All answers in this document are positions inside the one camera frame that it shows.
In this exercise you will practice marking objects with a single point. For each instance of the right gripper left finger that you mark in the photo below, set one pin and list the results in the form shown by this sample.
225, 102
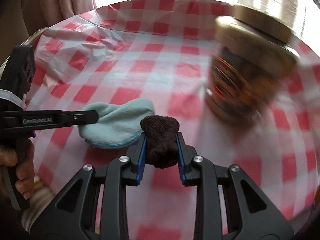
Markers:
92, 205

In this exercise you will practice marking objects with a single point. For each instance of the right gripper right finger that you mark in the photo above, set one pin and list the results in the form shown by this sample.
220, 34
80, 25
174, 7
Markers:
229, 204

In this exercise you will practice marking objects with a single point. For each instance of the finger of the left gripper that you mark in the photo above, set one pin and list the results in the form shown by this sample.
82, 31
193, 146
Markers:
78, 118

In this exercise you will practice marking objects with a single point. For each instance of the light blue towel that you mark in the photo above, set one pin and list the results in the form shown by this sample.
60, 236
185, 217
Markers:
118, 126

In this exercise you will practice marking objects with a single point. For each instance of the maroon knit sock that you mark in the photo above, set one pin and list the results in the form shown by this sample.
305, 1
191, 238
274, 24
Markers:
161, 146

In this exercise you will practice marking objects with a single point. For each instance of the person's left hand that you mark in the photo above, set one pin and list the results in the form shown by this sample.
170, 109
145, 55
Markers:
24, 170

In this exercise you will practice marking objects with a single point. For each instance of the striped towel cushion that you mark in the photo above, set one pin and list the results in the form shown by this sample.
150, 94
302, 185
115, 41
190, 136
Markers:
38, 202

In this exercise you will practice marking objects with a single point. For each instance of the red white checkered tablecloth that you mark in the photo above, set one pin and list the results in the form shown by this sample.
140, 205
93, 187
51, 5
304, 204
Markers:
161, 50

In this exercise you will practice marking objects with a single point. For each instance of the pink curtain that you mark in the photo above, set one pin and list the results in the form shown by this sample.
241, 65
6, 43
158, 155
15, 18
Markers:
43, 13

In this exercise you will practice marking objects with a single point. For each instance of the gold lidded snack jar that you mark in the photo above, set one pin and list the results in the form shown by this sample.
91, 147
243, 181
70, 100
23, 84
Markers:
253, 56

